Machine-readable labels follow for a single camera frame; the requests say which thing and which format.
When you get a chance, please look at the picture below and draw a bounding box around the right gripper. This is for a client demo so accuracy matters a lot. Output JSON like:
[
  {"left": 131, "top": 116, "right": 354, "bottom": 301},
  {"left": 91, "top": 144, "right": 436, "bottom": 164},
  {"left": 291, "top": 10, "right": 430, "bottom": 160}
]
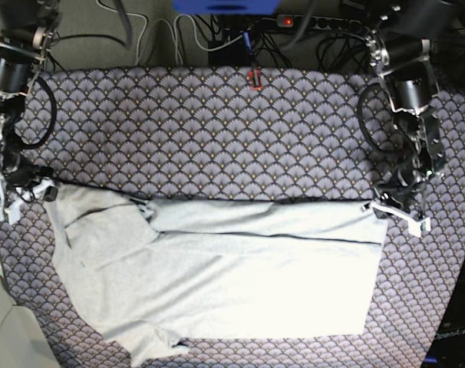
[{"left": 0, "top": 164, "right": 58, "bottom": 225}]

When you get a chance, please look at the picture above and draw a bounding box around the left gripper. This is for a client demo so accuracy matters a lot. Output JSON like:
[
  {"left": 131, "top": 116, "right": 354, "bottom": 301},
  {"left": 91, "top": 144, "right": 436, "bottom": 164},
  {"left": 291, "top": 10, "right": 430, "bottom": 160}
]
[{"left": 361, "top": 168, "right": 444, "bottom": 236}]

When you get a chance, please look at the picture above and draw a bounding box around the light grey T-shirt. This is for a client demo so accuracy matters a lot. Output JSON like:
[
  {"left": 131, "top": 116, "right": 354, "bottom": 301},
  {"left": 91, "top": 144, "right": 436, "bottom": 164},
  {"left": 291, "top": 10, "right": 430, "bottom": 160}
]
[{"left": 45, "top": 185, "right": 388, "bottom": 366}]

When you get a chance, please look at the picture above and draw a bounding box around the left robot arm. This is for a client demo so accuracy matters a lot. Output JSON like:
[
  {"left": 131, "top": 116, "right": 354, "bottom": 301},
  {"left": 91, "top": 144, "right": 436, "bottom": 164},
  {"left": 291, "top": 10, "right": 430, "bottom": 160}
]
[{"left": 357, "top": 1, "right": 465, "bottom": 237}]

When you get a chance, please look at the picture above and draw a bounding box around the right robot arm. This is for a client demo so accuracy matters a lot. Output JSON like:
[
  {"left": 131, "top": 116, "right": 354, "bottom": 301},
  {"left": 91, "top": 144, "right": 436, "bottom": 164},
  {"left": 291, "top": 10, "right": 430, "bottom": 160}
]
[{"left": 0, "top": 1, "right": 61, "bottom": 224}]

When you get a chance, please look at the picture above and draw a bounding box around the beige plastic bin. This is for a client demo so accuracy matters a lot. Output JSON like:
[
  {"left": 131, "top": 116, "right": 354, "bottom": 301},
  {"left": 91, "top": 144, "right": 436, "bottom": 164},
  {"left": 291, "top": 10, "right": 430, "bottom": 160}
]
[{"left": 0, "top": 276, "right": 59, "bottom": 367}]

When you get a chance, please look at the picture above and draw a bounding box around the black OpenArm case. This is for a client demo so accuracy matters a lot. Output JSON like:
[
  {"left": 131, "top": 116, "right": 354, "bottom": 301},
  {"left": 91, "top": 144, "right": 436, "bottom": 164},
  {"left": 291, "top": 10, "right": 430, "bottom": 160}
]
[{"left": 421, "top": 259, "right": 465, "bottom": 367}]

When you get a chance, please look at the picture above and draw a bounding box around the fan patterned tablecloth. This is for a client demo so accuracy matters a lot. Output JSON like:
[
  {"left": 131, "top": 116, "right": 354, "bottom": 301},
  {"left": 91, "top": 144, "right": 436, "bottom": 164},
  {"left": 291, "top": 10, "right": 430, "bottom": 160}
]
[{"left": 0, "top": 65, "right": 465, "bottom": 368}]

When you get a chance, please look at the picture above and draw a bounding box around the red black table clamp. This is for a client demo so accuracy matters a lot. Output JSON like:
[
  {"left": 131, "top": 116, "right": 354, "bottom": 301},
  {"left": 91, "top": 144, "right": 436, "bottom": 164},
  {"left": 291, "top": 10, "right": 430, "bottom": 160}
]
[{"left": 249, "top": 68, "right": 262, "bottom": 90}]

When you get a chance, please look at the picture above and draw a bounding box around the black box on floor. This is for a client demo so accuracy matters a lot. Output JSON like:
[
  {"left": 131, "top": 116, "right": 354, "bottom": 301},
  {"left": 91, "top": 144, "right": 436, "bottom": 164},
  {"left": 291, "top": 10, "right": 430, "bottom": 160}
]
[{"left": 208, "top": 39, "right": 250, "bottom": 67}]

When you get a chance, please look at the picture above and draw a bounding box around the black power strip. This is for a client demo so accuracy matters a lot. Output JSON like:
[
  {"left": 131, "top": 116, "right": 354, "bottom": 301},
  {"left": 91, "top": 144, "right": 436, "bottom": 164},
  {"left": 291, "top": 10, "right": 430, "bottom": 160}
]
[{"left": 275, "top": 14, "right": 363, "bottom": 33}]

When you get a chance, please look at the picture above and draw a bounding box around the blue box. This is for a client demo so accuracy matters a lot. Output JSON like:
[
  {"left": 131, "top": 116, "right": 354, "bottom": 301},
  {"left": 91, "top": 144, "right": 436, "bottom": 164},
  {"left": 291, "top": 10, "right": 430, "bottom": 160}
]
[{"left": 173, "top": 0, "right": 280, "bottom": 15}]

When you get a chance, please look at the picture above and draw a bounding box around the white cable on floor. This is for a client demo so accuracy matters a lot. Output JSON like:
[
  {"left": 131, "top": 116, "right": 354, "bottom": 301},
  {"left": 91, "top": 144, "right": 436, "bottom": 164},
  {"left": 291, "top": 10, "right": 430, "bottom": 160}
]
[{"left": 96, "top": 0, "right": 245, "bottom": 66}]

